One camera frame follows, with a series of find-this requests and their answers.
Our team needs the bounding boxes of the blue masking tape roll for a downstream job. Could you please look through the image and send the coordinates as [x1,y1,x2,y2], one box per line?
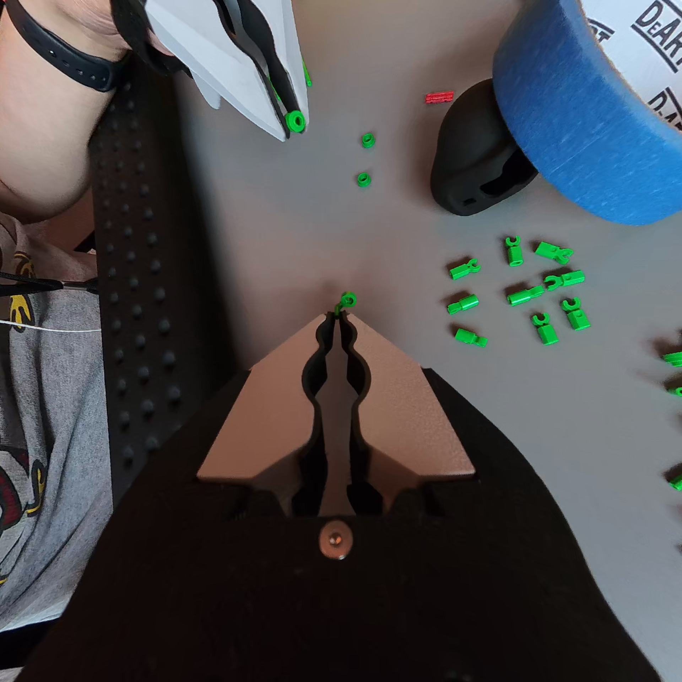
[493,0,682,226]

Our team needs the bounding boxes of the green lego elbow piece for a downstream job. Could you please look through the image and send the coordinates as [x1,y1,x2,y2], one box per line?
[268,75,308,134]

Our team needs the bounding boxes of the scattered green lego clip pieces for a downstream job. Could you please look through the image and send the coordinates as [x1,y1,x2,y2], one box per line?
[446,234,682,491]

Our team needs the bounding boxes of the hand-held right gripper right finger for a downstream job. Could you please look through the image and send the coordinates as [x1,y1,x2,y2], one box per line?
[340,310,476,503]

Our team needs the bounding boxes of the person's left forearm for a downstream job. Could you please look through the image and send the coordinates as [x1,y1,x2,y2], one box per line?
[0,5,118,224]

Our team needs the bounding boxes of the black badge reel lanyard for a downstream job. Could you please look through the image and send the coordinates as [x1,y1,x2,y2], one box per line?
[0,271,100,295]

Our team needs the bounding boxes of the black wristband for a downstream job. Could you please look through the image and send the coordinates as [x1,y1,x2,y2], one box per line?
[2,0,133,95]

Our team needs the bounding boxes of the person's left hand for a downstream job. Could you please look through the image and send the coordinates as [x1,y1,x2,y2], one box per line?
[21,0,131,62]

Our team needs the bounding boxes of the black rounded case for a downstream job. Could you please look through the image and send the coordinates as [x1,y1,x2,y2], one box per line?
[431,79,539,216]

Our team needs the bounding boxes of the person's grey printed shirt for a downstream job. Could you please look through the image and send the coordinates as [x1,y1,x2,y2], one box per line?
[0,210,115,635]

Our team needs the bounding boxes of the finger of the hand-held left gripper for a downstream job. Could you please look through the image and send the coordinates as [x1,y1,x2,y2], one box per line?
[144,0,292,143]
[239,0,311,120]

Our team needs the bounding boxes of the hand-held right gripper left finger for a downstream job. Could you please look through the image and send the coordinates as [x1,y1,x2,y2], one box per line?
[197,312,336,502]

